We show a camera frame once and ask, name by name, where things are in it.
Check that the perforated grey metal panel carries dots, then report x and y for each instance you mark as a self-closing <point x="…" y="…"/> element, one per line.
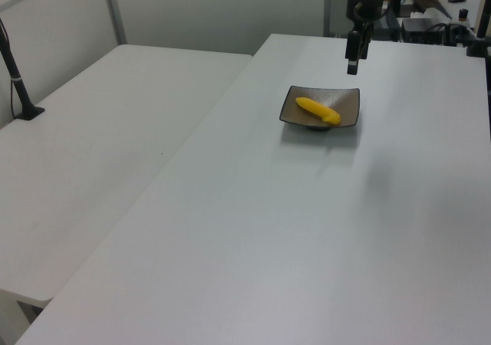
<point x="334" y="11"/>

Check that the small black knob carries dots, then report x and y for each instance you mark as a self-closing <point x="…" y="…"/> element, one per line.
<point x="463" y="14"/>

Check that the black electronics box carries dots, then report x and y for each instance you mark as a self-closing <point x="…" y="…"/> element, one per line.
<point x="424" y="28"/>

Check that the black camera stand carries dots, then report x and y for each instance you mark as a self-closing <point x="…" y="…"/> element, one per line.
<point x="19" y="88"/>
<point x="479" y="34"/>

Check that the brown square ceramic plate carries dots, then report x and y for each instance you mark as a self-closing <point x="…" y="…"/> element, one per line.
<point x="345" y="105"/>

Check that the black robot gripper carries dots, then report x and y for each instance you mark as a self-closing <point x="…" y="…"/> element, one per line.
<point x="364" y="9"/>

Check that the yellow banana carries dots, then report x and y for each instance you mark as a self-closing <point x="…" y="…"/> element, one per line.
<point x="315" y="108"/>

